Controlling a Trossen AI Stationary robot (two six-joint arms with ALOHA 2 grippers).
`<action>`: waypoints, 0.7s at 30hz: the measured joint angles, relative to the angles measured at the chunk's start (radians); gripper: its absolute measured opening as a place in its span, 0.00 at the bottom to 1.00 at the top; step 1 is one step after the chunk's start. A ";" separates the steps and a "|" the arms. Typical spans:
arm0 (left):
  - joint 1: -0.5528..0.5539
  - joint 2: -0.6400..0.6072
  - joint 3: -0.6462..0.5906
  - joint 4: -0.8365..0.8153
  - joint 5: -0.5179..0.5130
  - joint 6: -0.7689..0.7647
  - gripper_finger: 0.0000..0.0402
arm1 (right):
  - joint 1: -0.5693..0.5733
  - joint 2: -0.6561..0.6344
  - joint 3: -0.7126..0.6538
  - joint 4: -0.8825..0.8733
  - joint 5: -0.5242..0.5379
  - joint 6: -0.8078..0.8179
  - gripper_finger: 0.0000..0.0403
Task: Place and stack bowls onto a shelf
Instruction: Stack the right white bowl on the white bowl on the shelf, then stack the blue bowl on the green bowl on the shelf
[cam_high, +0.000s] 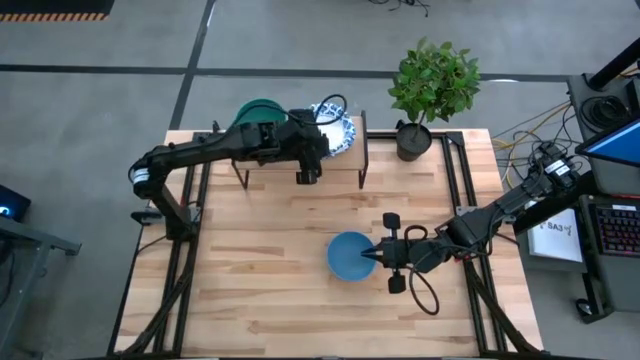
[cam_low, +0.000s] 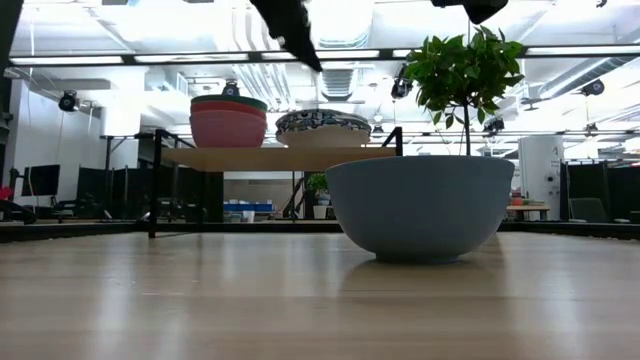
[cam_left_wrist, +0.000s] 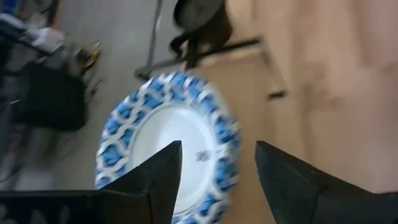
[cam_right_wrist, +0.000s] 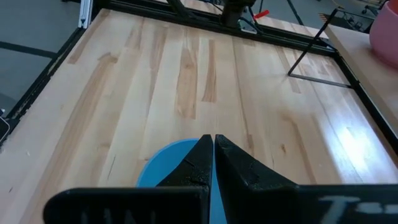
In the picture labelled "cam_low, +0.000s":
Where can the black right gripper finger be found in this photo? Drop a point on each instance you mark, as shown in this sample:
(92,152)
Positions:
(482,10)

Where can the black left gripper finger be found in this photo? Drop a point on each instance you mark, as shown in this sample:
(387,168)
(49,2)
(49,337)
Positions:
(302,50)

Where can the dark green bowl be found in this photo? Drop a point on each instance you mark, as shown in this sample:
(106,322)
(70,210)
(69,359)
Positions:
(230,99)

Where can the dark red bowl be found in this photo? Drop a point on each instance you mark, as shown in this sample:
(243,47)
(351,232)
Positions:
(227,108)

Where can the pink bowl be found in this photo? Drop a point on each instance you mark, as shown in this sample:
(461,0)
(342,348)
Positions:
(227,132)

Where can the potted green tree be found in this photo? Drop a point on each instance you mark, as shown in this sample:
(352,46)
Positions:
(465,70)

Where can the black ceiling spotlight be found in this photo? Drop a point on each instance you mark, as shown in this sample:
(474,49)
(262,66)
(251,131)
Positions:
(68,101)
(494,125)
(230,88)
(593,87)
(400,87)

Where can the small potted plant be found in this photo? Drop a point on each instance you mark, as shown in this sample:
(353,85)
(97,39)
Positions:
(318,187)

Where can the blue storage boxes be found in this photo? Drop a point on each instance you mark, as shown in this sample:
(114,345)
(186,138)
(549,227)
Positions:
(248,206)

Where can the white round column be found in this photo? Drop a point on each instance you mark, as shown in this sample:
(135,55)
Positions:
(541,170)

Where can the white cup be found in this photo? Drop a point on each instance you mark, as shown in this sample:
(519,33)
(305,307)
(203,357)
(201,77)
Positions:
(248,215)

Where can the plain light blue bowl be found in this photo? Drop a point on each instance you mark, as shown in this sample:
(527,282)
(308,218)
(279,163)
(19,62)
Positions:
(420,205)

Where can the wooden side table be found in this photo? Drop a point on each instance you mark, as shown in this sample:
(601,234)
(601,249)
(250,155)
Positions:
(527,207)

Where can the grey office chair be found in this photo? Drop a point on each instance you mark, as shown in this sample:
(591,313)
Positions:
(588,210)

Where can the black office partition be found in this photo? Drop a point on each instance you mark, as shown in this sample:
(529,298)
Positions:
(100,185)

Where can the black desk monitor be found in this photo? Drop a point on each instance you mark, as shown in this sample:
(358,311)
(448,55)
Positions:
(41,180)

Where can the wooden shelf black frame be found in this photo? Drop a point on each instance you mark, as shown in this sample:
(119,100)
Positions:
(270,158)

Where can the black partition wall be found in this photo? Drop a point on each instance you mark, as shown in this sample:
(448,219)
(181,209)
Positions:
(605,190)

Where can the black table edge rail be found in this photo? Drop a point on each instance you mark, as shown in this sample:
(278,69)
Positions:
(575,228)

